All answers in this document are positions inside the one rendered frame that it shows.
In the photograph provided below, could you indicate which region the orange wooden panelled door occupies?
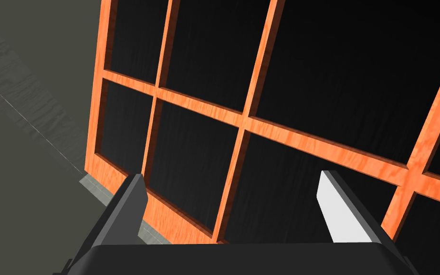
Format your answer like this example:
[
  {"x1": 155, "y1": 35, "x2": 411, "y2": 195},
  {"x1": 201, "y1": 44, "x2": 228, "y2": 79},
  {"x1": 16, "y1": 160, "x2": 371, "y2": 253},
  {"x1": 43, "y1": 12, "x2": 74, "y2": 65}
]
[{"x1": 84, "y1": 0, "x2": 440, "y2": 275}]

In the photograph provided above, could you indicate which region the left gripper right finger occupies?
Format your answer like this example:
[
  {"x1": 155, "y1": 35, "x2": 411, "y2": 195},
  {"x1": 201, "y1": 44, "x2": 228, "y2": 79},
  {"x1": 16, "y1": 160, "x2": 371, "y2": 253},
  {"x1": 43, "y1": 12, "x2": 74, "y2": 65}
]
[{"x1": 316, "y1": 170, "x2": 394, "y2": 244}]

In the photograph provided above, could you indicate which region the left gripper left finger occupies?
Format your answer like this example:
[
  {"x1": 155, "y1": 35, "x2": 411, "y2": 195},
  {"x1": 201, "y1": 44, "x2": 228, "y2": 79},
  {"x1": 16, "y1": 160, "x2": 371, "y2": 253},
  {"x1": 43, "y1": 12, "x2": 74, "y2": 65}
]
[{"x1": 84, "y1": 173, "x2": 149, "y2": 246}]

